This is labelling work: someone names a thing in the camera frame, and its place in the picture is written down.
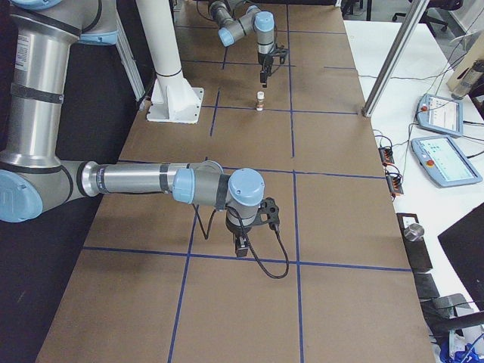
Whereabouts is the far orange black connector box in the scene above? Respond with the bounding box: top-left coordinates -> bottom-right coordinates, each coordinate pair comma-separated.
378,147 -> 394,166

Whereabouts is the near teach pendant tablet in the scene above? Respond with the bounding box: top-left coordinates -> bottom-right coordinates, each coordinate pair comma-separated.
411,135 -> 483,188

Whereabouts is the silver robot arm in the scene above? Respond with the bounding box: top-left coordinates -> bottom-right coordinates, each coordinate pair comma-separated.
1,1 -> 265,257
196,1 -> 287,88

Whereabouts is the teach pendant tablet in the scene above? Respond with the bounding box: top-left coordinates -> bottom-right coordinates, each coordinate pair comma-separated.
416,93 -> 464,138
411,135 -> 483,188

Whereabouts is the white brass PPR valve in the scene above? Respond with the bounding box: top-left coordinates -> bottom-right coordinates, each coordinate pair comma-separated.
256,91 -> 265,111

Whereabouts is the wooden board stand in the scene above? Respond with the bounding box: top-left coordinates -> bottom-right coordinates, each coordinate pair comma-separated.
447,30 -> 483,100

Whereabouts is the black monitor corner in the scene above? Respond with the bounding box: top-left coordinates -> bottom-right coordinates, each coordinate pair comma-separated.
438,203 -> 483,310

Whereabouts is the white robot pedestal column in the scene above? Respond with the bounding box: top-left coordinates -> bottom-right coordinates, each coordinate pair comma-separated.
136,0 -> 204,124

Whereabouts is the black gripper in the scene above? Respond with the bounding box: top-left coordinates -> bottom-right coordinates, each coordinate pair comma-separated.
225,211 -> 252,258
258,54 -> 273,87

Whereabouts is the black office chair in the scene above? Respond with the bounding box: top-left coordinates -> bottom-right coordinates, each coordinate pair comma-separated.
392,0 -> 465,38

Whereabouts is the far teach pendant tablet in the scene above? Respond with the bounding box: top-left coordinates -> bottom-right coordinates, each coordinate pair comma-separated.
416,93 -> 464,138

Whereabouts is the near orange black connector box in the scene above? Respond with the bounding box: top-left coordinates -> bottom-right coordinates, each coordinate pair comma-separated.
385,171 -> 404,197

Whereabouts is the black camera cable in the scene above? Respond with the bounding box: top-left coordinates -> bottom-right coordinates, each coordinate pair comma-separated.
192,202 -> 291,280

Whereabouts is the silver metal cylinder weight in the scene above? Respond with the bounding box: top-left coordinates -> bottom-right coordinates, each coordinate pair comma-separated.
403,223 -> 425,242

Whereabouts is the orange black connector box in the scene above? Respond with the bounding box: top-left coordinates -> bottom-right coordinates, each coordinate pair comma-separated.
385,171 -> 404,197
378,147 -> 394,166

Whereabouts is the aluminium frame post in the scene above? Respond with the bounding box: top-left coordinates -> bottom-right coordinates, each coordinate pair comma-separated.
361,0 -> 430,118

